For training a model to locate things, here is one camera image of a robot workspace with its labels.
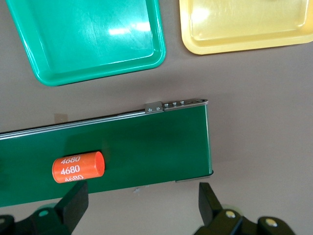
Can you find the green conveyor belt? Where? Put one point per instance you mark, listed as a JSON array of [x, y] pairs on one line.
[[146, 147]]

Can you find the green plastic tray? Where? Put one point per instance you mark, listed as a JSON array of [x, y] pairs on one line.
[[97, 36]]

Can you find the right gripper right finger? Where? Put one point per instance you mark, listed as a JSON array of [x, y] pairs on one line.
[[210, 205]]

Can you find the yellow plastic tray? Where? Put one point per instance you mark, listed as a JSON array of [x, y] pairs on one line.
[[244, 24]]

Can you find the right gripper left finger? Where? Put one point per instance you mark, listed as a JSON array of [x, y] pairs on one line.
[[73, 203]]

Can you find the orange 4680 cylinder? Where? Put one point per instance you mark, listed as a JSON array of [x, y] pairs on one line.
[[78, 169]]

